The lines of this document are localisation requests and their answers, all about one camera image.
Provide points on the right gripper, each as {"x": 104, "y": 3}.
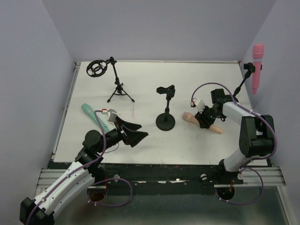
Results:
{"x": 206, "y": 116}

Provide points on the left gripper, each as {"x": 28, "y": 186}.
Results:
{"x": 124, "y": 132}

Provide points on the beige toy microphone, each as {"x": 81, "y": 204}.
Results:
{"x": 191, "y": 119}

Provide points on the black round-base mic stand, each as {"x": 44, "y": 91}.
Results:
{"x": 250, "y": 69}

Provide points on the pink toy microphone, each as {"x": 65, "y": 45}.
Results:
{"x": 257, "y": 55}

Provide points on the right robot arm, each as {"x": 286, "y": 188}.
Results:
{"x": 257, "y": 135}

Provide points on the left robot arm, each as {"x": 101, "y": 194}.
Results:
{"x": 82, "y": 173}

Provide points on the mint green toy microphone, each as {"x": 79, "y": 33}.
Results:
{"x": 90, "y": 112}

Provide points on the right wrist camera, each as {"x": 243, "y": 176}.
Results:
{"x": 198, "y": 104}

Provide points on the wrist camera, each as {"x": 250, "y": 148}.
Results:
{"x": 198, "y": 104}
{"x": 110, "y": 115}

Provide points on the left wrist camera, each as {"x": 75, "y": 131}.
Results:
{"x": 110, "y": 115}

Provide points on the black front mounting rail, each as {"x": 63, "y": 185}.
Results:
{"x": 160, "y": 179}

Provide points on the black tripod shock-mount stand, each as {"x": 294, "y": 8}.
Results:
{"x": 98, "y": 68}

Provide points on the aluminium side frame rail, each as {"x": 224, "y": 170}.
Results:
{"x": 65, "y": 109}

